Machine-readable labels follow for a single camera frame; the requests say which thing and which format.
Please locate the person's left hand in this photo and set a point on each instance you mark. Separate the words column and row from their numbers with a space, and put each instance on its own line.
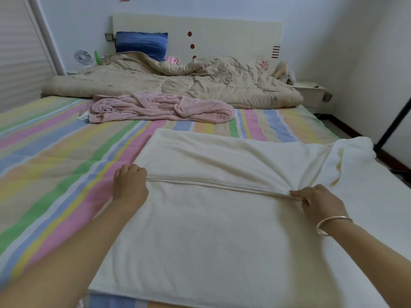
column 130, row 188

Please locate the person's right hand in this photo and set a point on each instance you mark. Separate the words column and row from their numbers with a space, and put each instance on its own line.
column 318, row 203

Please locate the pink fleece blanket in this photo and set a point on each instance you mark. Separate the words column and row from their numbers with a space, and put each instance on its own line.
column 160, row 107

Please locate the cream fleece blanket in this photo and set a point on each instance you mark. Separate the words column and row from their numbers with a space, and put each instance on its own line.
column 225, row 240

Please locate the person's left forearm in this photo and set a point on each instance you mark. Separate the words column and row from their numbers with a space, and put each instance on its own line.
column 58, row 259

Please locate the person's right forearm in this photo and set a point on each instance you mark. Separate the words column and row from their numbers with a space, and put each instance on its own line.
column 379, row 259

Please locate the striped pastel bed sheet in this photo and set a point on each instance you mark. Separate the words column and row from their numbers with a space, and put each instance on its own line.
column 58, row 163

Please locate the dark brown baseboard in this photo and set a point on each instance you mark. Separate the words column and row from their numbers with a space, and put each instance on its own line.
column 359, row 138

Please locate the white nightstand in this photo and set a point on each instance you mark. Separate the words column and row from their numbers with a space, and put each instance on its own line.
column 311, row 96

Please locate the black clothes rack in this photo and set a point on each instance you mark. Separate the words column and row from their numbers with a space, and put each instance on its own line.
column 393, row 125

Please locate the green bottle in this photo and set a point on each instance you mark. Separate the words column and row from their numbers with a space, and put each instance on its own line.
column 97, row 58

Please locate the pink patterned pillow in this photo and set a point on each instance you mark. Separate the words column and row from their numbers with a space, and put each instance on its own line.
column 171, row 60

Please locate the beige quilt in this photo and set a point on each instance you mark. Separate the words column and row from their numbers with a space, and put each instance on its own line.
column 212, row 80

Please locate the cream plush toy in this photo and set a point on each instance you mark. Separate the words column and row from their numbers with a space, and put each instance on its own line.
column 280, row 70

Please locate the small white desk fan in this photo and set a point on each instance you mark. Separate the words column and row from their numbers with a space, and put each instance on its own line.
column 83, row 57

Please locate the blue pillow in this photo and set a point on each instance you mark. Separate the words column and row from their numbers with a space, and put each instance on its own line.
column 141, row 45

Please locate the white headboard with red dots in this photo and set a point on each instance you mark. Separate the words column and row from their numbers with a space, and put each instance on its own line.
column 225, row 35

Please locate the black wall plug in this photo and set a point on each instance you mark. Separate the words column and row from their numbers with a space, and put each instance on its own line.
column 327, row 97

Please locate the wall switch plate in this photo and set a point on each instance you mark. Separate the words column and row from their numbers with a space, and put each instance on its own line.
column 109, row 37

